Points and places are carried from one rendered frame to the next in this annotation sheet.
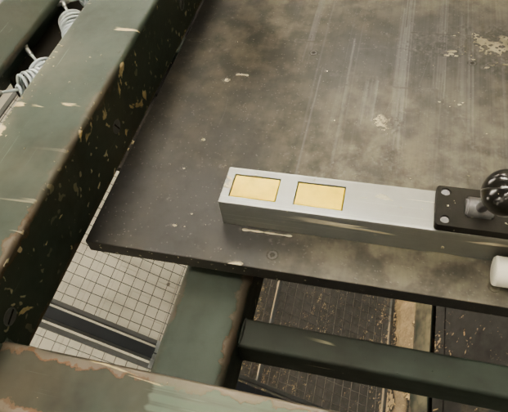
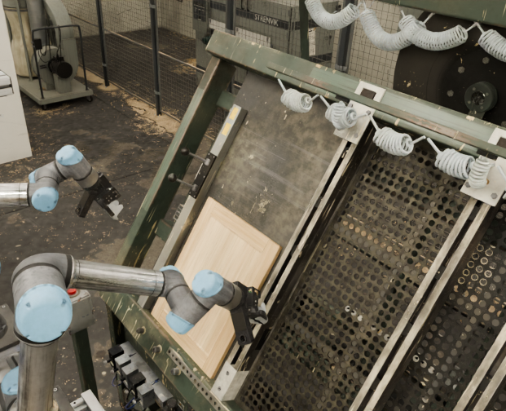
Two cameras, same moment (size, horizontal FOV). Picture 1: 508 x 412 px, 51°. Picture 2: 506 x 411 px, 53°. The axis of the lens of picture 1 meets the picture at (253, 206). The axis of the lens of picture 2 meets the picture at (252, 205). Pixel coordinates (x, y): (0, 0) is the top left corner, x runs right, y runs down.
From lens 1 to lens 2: 215 cm
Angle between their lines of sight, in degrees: 78
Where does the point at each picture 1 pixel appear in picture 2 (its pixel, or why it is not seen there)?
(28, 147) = (244, 53)
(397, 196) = (219, 147)
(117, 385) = (205, 83)
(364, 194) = (222, 139)
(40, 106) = (257, 52)
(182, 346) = (227, 98)
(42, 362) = (213, 68)
